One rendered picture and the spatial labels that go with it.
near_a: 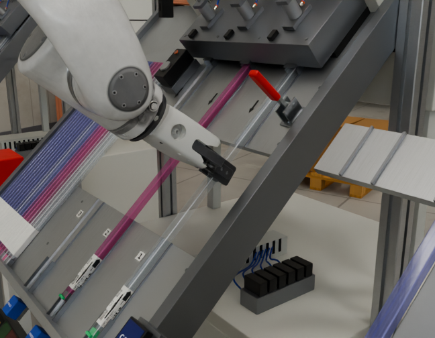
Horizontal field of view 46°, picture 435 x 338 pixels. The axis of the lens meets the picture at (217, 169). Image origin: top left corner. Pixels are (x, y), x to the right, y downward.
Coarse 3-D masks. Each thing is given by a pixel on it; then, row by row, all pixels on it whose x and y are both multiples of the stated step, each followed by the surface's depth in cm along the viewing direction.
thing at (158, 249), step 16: (288, 80) 80; (256, 112) 79; (240, 144) 77; (208, 176) 75; (192, 208) 74; (176, 224) 73; (160, 240) 72; (144, 272) 71; (128, 288) 70; (96, 336) 68
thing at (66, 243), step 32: (64, 224) 92; (96, 224) 86; (32, 256) 91; (64, 256) 86; (128, 256) 76; (160, 256) 72; (192, 256) 68; (32, 288) 84; (64, 288) 80; (96, 288) 76; (160, 288) 68; (64, 320) 75; (96, 320) 70
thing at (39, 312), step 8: (0, 264) 92; (8, 272) 88; (8, 280) 87; (16, 280) 85; (16, 288) 84; (24, 288) 83; (24, 296) 81; (32, 296) 82; (32, 304) 78; (40, 304) 80; (32, 312) 77; (40, 312) 76; (40, 320) 75; (48, 320) 74; (48, 328) 72; (56, 328) 73; (56, 336) 70; (64, 336) 72
